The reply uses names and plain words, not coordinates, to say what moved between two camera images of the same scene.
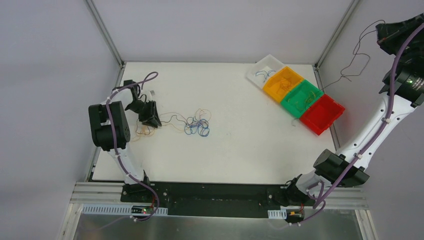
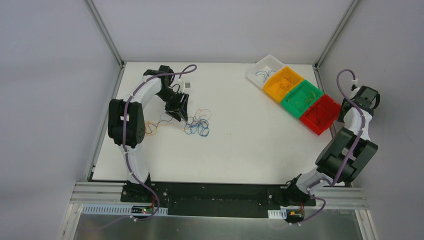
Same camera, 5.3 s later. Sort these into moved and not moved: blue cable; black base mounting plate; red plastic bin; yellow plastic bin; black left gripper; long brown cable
Moved: black left gripper; long brown cable
Not moved: yellow plastic bin; blue cable; black base mounting plate; red plastic bin
